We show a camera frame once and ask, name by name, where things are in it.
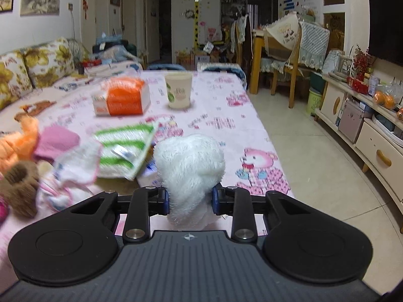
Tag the paper cup with green print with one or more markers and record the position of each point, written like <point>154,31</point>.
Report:
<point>178,91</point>

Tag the red flower bouquet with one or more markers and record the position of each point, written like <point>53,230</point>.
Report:
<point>362,61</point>

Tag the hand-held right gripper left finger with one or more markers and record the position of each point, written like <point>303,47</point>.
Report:
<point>166,202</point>

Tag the brown plush cloth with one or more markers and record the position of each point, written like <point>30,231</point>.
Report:
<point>19,188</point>

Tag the orange fluffy cloth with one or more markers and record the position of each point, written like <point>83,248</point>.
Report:
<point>19,144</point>

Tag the cream television cabinet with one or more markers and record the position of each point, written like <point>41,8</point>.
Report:
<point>377,151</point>

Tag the giraffe height chart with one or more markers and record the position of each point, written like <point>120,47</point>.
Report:
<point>196,15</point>

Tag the white fluffy cloth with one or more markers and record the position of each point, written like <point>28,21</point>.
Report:
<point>189,163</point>

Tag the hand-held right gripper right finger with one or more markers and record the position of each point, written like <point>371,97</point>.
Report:
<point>216,199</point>

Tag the pink printed tablecloth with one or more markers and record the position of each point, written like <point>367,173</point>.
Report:
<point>220,125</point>

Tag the wooden dining table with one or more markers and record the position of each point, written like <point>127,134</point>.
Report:
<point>256,56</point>

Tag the white pink patterned cloth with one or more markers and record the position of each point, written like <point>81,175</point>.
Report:
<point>63,195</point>

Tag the green waste bin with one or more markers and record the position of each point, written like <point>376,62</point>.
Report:
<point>314,102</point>

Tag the orange tissue pack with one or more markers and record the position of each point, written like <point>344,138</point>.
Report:
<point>126,99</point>

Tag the black television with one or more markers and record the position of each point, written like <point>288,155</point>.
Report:
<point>385,19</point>

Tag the floral sofa cushion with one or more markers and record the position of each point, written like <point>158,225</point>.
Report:
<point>47,63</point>
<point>11,78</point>

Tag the wooden chair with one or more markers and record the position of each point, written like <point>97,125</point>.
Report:
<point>296,69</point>

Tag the white towel with pink trim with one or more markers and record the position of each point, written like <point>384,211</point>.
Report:
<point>78,163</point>

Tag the pink box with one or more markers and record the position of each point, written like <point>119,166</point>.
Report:
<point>351,121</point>

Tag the pink knitted cloth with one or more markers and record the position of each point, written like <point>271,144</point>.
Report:
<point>56,143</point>

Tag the green striped cleaning cloth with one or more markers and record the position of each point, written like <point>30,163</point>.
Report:
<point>126,149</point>

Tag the cream embroidered cloth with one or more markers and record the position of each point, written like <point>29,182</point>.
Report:
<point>283,37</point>

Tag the oranges in plastic bag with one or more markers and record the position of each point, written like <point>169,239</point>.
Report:
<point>384,99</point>

